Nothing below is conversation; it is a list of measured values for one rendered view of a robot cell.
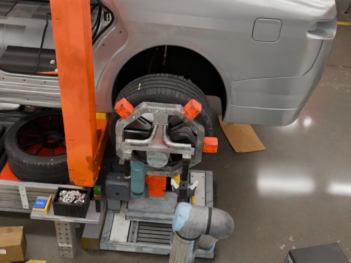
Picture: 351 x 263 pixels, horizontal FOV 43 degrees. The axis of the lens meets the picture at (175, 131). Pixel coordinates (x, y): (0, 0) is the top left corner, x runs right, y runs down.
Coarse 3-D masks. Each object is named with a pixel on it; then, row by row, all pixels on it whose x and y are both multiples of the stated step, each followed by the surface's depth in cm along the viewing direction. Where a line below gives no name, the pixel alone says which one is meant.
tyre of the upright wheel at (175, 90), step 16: (144, 80) 275; (160, 80) 271; (176, 80) 274; (128, 96) 269; (144, 96) 263; (160, 96) 263; (176, 96) 263; (192, 96) 270; (112, 112) 280; (208, 112) 279; (112, 128) 280; (208, 128) 276; (112, 144) 289
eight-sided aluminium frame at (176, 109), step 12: (144, 108) 258; (156, 108) 258; (168, 108) 259; (180, 108) 260; (120, 120) 270; (132, 120) 264; (192, 120) 267; (120, 132) 270; (204, 132) 269; (120, 144) 276; (120, 156) 282; (132, 156) 288; (192, 156) 285; (156, 168) 293; (168, 168) 292; (180, 168) 286
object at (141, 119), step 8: (144, 120) 277; (168, 120) 276; (128, 128) 283; (152, 128) 286; (128, 136) 295; (136, 136) 305; (136, 152) 295; (144, 152) 300; (144, 160) 295; (168, 160) 297; (176, 160) 295
